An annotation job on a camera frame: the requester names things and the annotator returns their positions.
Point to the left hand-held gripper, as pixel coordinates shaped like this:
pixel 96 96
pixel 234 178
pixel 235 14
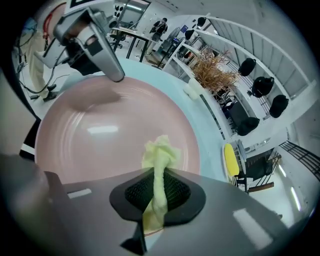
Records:
pixel 60 27

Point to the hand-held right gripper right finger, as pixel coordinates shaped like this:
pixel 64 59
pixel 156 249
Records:
pixel 220 225

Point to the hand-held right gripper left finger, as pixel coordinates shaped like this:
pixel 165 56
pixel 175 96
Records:
pixel 105 215

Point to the pink plate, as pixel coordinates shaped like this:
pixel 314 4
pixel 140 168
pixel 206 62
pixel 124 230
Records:
pixel 100 150

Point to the yellow cloth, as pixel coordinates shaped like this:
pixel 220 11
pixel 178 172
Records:
pixel 160 155

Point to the person's left forearm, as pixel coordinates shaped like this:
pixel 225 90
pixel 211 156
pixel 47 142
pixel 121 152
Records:
pixel 58 17

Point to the person's left hand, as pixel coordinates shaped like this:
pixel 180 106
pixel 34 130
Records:
pixel 82 31

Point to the black office chair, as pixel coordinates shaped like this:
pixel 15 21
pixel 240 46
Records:
pixel 117 35

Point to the white table with black stand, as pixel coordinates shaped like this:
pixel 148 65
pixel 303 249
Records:
pixel 130 31

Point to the yellow corn cob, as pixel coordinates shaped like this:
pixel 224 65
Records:
pixel 231 160

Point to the table with light-blue tablecloth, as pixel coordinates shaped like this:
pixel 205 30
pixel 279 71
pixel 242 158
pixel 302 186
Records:
pixel 162 80

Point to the black standing fan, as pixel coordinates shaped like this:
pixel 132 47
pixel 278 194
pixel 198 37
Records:
pixel 173 33

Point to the black hanging cap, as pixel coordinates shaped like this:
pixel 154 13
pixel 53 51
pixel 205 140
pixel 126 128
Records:
pixel 262 87
pixel 201 21
pixel 189 34
pixel 247 67
pixel 278 106
pixel 248 126

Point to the staircase with black railing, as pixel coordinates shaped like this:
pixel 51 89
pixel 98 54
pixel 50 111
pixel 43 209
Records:
pixel 300 155

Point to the dried plant bouquet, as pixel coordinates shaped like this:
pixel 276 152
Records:
pixel 212 72

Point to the white shelving unit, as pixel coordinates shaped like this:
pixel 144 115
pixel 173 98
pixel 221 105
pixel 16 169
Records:
pixel 250 37

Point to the blue wall sign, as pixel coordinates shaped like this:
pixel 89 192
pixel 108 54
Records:
pixel 185 28

